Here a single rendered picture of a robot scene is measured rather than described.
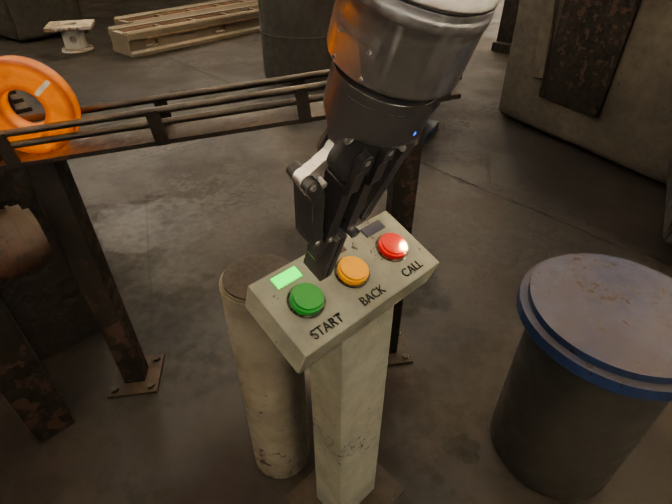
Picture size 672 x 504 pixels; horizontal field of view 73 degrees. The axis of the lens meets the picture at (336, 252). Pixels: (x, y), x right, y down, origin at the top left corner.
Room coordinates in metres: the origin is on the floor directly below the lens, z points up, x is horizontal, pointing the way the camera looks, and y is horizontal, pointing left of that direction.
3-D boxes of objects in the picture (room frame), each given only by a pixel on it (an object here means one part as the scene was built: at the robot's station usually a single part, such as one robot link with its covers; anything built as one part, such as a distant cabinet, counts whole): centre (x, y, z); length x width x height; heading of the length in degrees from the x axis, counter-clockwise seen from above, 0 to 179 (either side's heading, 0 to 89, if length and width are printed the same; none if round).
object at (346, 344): (0.43, -0.02, 0.31); 0.24 x 0.16 x 0.62; 133
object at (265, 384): (0.52, 0.12, 0.26); 0.12 x 0.12 x 0.52
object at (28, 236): (0.63, 0.65, 0.27); 0.22 x 0.13 x 0.53; 133
